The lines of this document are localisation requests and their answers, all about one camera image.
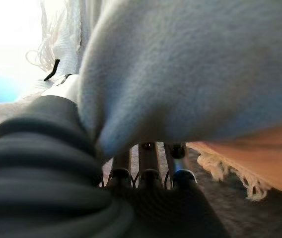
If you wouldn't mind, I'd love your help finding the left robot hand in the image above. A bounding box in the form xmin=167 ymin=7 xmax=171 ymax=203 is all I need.
xmin=0 ymin=95 xmax=231 ymax=238

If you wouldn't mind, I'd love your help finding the white fringed cushion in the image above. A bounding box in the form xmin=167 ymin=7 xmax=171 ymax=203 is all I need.
xmin=0 ymin=0 xmax=282 ymax=201

